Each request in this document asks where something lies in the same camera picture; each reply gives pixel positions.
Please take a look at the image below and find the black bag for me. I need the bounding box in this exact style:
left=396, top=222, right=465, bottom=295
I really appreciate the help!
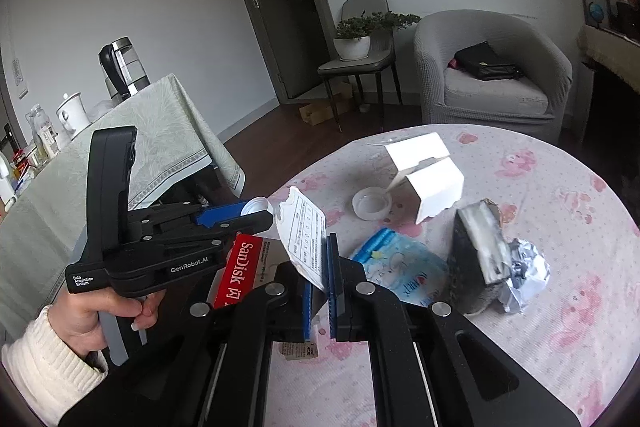
left=453, top=41, right=525, bottom=82

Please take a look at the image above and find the grey armchair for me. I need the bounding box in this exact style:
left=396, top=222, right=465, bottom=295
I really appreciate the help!
left=414, top=9, right=573, bottom=142

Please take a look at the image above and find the torn white printed paper card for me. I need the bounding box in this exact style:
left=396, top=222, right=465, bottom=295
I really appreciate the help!
left=276, top=186, right=329, bottom=294

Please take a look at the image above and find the white bottle cap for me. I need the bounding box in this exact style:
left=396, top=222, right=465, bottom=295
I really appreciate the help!
left=240, top=197, right=272, bottom=219

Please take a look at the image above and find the glass electric kettle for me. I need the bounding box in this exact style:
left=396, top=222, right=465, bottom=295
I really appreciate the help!
left=98, top=37, right=151, bottom=100

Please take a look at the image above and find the red and white card packet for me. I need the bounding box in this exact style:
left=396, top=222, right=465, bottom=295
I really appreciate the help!
left=214, top=234, right=321, bottom=361

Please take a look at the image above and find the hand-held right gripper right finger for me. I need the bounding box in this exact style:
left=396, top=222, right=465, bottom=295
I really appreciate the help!
left=326, top=232, right=583, bottom=427

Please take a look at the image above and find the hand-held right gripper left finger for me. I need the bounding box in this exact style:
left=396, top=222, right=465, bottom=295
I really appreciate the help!
left=60, top=259, right=322, bottom=427

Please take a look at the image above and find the blue and white snack wrapper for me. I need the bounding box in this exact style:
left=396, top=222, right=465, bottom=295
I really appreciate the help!
left=350, top=227, right=449, bottom=308

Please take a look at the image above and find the brown cardboard box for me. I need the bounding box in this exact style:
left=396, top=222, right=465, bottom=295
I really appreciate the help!
left=298, top=82, right=356, bottom=126

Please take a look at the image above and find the white folded cardboard box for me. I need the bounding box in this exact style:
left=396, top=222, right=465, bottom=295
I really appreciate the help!
left=384, top=132, right=466, bottom=226

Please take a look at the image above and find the potted green plant white pot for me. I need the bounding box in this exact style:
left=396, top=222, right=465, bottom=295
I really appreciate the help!
left=332, top=11, right=422, bottom=62

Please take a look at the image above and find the crumpled silver foil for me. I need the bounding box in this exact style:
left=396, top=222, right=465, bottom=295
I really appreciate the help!
left=500, top=239, right=552, bottom=314

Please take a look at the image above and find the clear glass jar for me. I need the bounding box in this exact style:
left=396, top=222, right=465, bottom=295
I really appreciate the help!
left=25, top=104, right=58, bottom=164

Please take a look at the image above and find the pale green patterned tablecloth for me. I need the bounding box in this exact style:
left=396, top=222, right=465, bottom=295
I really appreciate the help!
left=0, top=73, right=247, bottom=338

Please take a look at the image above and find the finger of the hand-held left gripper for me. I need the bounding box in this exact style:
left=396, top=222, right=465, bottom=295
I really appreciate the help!
left=144, top=202, right=274, bottom=234
left=149, top=231, right=237, bottom=259

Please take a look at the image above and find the white plastic bottle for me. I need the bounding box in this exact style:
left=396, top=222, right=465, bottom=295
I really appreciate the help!
left=0, top=152, right=18, bottom=208

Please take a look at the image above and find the framed picture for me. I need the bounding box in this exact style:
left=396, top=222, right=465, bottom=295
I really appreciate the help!
left=578, top=0, right=613, bottom=30

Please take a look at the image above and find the dark grey door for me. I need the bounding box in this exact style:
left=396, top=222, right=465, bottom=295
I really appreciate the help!
left=221, top=0, right=336, bottom=105

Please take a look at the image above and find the small red box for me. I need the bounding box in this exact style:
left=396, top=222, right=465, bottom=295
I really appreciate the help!
left=10, top=149, right=32, bottom=181

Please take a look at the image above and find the person's left forearm white sleeve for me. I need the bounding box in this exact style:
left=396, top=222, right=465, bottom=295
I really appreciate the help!
left=0, top=304, right=109, bottom=427

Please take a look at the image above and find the white lidded mug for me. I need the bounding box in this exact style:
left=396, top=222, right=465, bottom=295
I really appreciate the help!
left=56, top=93, right=91, bottom=135

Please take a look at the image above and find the person's left hand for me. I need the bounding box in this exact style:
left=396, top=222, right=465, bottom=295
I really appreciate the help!
left=47, top=288, right=167, bottom=354

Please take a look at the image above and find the grey dining chair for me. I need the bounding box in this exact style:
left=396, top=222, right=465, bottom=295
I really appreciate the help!
left=317, top=0, right=403, bottom=132

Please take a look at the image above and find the dark cabinet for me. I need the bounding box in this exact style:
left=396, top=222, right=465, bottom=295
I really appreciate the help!
left=582, top=59, right=640, bottom=150

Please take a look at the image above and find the beige cabinet cloth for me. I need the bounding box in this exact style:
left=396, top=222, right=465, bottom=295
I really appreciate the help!
left=577, top=26, right=640, bottom=78

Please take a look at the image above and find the clear round plastic lid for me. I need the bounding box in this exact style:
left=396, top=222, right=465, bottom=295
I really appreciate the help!
left=351, top=187, right=392, bottom=221

